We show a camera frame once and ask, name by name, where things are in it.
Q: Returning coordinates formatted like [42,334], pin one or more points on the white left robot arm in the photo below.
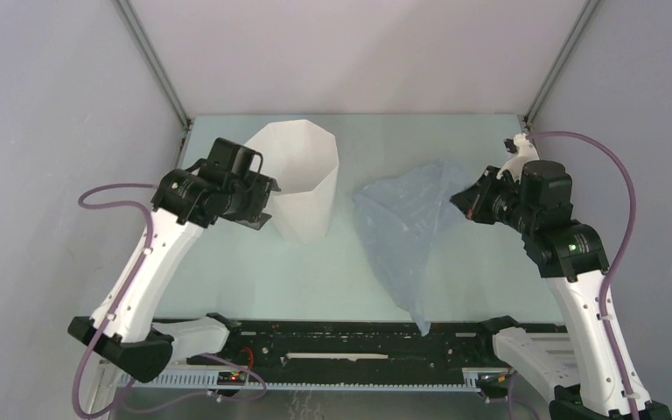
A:
[122,329]

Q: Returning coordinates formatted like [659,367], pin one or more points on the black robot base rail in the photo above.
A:
[363,352]

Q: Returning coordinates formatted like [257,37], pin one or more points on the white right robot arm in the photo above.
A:
[571,258]

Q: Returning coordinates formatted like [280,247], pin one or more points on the white octagonal trash bin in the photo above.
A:
[303,159]

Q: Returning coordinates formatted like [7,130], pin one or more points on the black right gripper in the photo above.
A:
[472,200]

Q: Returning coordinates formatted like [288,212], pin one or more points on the light blue plastic trash bag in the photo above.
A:
[397,221]

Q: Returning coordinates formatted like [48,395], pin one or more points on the white slotted cable duct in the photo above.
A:
[215,380]

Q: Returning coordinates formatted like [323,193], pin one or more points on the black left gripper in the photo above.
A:
[261,186]

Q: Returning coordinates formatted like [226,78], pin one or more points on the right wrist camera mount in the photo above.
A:
[521,151]

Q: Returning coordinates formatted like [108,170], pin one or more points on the right aluminium frame post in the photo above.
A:
[609,389]

